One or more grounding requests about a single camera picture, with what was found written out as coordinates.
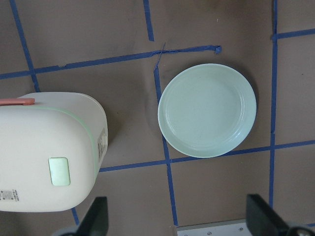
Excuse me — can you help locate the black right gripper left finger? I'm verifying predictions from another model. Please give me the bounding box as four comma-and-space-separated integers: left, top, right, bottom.
52, 197, 109, 236

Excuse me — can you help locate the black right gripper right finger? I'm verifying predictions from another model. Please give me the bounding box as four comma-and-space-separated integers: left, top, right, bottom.
246, 194, 315, 236

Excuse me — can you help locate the white rice cooker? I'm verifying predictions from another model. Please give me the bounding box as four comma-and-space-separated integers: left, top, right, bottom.
0, 92, 108, 212

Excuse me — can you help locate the light green plate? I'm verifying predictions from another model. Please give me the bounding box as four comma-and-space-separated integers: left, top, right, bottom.
157, 63, 257, 158

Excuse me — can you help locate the grey metal bracket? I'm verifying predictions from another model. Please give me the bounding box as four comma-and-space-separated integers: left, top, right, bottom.
176, 219, 252, 236

